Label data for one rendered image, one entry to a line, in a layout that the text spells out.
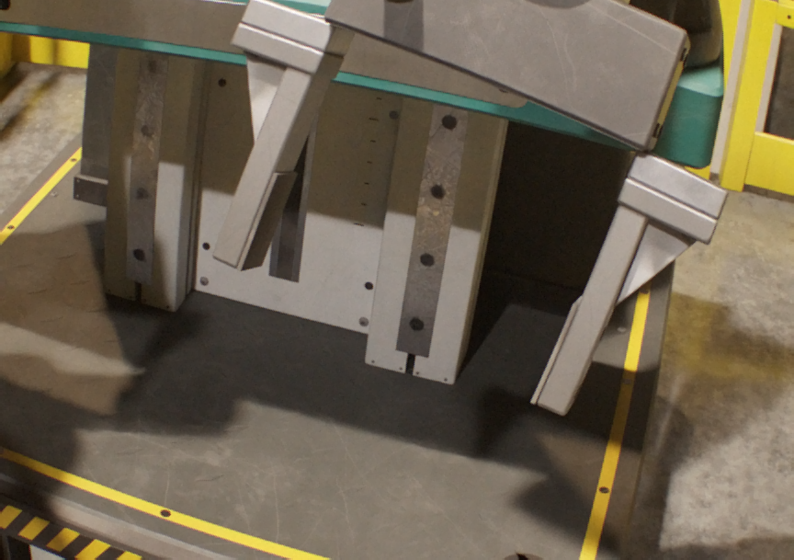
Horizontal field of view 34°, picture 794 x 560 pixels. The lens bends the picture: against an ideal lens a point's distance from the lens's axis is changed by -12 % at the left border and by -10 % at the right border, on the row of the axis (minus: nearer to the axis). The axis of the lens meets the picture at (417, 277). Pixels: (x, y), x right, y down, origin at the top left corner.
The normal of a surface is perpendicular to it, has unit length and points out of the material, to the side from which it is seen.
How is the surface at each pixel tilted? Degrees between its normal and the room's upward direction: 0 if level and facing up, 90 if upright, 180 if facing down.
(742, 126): 90
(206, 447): 0
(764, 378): 0
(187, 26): 90
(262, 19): 67
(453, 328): 90
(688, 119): 90
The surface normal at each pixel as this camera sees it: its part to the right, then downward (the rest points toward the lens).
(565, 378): -0.22, 0.08
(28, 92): 0.14, -0.85
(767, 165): -0.13, 0.50
